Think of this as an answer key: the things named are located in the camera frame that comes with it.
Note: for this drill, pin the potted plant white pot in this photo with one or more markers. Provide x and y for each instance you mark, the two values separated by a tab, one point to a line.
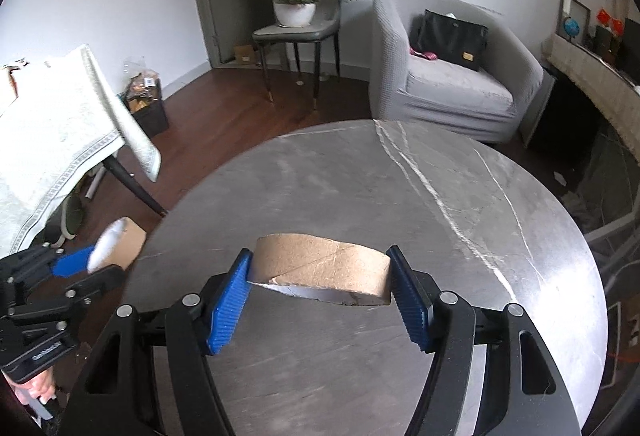
295	14

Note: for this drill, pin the small cardboard box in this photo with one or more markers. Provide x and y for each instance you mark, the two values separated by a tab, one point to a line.
245	55

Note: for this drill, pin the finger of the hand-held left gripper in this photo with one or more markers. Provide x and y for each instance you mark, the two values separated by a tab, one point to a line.
95	281
75	261

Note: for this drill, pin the white tape roll brown core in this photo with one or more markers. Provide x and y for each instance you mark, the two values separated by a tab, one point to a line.
125	241

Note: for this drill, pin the pink item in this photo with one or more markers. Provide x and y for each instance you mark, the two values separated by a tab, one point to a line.
422	54

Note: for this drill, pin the grey dining chair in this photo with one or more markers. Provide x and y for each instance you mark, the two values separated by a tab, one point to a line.
290	31

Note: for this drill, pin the dark table leg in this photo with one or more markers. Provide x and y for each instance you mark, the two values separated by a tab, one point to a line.
135	186

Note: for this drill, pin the person's left hand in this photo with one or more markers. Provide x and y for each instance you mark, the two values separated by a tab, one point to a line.
37	388

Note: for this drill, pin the black handbag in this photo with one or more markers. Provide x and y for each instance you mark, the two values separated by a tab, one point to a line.
452	41

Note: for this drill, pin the pale green tablecloth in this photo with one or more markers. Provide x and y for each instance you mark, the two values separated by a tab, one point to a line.
55	131

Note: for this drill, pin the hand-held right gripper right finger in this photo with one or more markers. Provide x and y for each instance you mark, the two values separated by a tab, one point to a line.
412	311

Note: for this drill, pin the brown cardboard tape core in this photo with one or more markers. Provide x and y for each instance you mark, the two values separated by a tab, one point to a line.
320	266

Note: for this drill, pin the grey armchair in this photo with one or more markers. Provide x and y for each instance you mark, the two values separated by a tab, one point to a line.
450	86

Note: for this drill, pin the framed picture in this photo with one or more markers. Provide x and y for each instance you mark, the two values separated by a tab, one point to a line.
575	9

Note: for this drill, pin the black bin with wrappers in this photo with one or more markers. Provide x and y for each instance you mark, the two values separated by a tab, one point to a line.
150	116

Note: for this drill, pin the blue globe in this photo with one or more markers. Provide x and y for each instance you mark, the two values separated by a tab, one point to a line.
571	27

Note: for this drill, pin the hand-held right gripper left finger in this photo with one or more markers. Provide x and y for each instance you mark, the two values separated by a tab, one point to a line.
227	311

